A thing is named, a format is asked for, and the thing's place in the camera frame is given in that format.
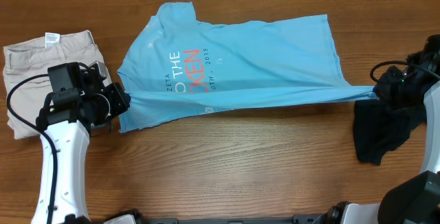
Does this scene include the black Nike garment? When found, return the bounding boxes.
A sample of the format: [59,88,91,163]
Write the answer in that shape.
[353,100,426,166]

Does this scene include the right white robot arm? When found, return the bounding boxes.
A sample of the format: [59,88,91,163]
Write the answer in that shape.
[311,35,439,224]

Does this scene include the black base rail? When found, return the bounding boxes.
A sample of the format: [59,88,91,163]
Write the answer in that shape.
[102,210,324,224]

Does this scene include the folded beige khaki pants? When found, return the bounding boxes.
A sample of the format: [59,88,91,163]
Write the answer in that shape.
[2,30,113,140]

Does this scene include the light blue printed t-shirt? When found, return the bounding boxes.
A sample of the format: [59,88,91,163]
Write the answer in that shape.
[118,2,375,132]

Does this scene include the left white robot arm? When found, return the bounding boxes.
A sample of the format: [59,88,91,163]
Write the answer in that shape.
[32,61,131,223]

